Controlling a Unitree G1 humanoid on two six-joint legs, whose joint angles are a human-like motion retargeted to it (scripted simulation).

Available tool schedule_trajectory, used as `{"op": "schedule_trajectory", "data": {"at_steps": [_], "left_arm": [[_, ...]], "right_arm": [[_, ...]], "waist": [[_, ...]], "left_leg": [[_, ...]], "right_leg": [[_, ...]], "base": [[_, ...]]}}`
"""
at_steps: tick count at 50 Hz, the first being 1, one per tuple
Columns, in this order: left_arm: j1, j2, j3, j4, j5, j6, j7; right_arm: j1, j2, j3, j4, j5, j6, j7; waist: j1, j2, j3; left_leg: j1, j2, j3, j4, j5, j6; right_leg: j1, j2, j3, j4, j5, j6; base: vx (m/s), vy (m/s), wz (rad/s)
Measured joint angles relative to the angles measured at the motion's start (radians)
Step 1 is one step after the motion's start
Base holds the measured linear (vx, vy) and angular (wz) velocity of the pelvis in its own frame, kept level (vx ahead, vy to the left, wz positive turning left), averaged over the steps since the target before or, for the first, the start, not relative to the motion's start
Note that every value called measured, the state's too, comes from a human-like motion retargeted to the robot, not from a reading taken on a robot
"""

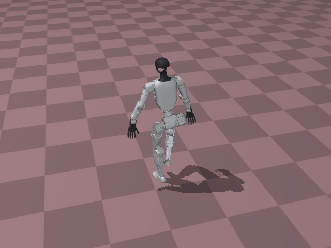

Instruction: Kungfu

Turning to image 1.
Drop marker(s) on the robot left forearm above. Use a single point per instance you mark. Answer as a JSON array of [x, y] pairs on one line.
[[135, 114]]

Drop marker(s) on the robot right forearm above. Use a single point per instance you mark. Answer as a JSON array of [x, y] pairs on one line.
[[187, 104]]

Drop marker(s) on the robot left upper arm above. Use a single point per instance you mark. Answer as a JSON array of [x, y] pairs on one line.
[[148, 87]]

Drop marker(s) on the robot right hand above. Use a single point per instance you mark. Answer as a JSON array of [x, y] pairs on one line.
[[190, 115]]

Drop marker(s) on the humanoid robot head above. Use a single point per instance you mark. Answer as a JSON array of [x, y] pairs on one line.
[[162, 63]]

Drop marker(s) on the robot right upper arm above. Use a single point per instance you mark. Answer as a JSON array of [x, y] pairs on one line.
[[181, 87]]

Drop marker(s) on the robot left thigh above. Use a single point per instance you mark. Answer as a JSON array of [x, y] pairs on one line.
[[158, 130]]

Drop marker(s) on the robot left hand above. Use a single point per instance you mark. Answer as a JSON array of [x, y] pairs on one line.
[[132, 128]]

